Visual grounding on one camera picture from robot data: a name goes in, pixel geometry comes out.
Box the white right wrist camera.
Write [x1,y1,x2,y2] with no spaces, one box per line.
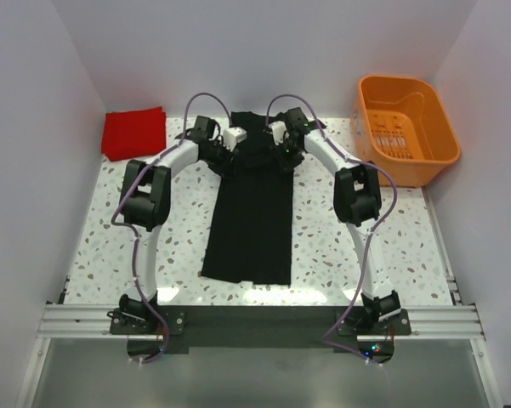
[269,121,287,145]

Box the aluminium front rail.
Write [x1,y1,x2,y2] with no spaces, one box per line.
[37,304,485,340]

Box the aluminium right side rail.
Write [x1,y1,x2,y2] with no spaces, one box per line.
[422,187,463,306]

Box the orange plastic basket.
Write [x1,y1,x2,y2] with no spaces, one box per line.
[350,76,461,188]

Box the aluminium rail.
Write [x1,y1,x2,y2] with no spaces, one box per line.
[37,304,485,340]
[422,187,463,306]

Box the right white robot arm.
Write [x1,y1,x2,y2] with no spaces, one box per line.
[266,108,401,329]

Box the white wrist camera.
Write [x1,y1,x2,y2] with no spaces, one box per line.
[222,127,247,151]
[269,121,287,145]

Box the folded red t-shirt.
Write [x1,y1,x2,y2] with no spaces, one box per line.
[101,106,167,162]

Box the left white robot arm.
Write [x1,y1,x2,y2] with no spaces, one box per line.
[111,116,247,333]

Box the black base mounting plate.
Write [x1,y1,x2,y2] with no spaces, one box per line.
[107,300,412,361]

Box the black t-shirt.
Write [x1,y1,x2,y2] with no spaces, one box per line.
[201,111,293,286]

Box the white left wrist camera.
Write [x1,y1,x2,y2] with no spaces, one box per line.
[222,127,247,151]

